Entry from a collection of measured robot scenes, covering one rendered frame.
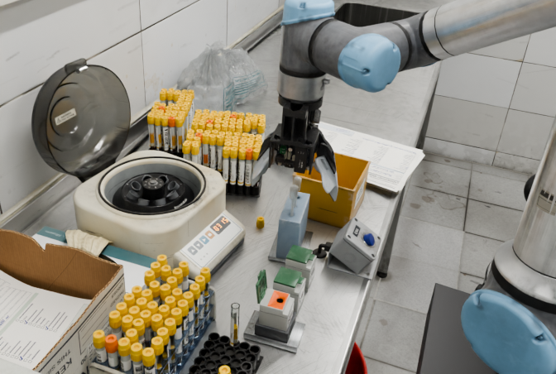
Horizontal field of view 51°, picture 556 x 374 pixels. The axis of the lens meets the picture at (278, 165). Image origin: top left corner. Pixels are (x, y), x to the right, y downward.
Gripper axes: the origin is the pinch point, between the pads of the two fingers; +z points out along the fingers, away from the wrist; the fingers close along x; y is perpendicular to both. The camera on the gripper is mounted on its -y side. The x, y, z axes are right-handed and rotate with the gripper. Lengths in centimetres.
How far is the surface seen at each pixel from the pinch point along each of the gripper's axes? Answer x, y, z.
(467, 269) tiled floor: 59, -118, 103
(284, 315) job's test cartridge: 3.6, 21.8, 8.3
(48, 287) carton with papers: -34.7, 25.2, 9.7
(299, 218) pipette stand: 1.6, 0.7, 5.1
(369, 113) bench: 9, -70, 15
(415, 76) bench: 22, -105, 15
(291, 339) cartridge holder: 5.0, 21.3, 13.7
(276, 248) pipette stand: -2.0, 2.0, 12.0
